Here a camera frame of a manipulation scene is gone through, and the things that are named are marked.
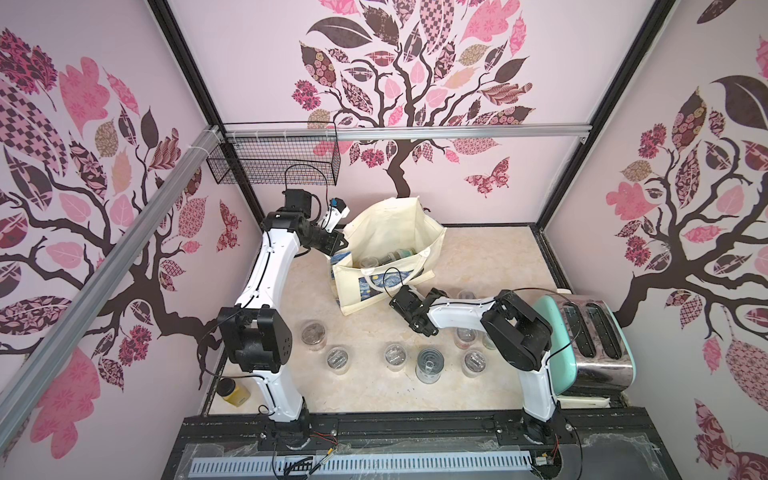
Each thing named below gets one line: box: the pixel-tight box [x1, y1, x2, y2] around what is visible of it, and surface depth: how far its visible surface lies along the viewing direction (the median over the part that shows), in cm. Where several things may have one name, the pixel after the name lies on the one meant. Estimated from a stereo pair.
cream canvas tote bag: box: [327, 196, 447, 316], surface depth 89 cm
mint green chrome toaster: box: [534, 294, 636, 396], surface depth 72 cm
